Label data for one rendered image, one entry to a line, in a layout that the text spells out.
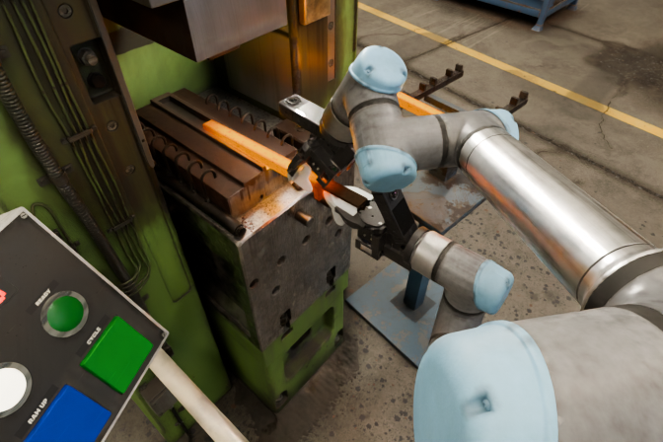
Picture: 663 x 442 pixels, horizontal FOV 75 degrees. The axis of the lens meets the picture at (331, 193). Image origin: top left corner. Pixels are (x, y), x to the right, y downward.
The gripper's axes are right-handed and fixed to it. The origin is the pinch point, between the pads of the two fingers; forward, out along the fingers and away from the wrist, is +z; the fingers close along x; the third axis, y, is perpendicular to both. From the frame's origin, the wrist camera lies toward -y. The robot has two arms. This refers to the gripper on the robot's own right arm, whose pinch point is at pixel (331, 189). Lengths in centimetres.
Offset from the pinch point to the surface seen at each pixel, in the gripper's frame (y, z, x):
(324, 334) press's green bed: 86, 16, 11
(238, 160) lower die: 2.4, 23.8, -3.5
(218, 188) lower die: 3.4, 20.8, -11.6
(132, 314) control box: -0.6, 4.4, -39.5
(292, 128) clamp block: 3.5, 24.4, 13.8
